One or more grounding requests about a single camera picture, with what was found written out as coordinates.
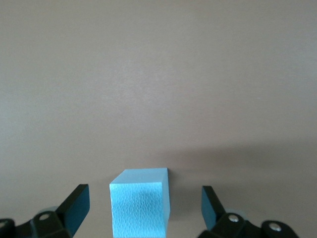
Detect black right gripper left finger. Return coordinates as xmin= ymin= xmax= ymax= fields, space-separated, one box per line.
xmin=0 ymin=183 xmax=91 ymax=238

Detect blue foam block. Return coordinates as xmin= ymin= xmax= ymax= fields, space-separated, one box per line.
xmin=109 ymin=168 xmax=172 ymax=238

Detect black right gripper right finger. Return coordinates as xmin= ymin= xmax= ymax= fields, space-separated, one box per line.
xmin=197 ymin=185 xmax=298 ymax=238

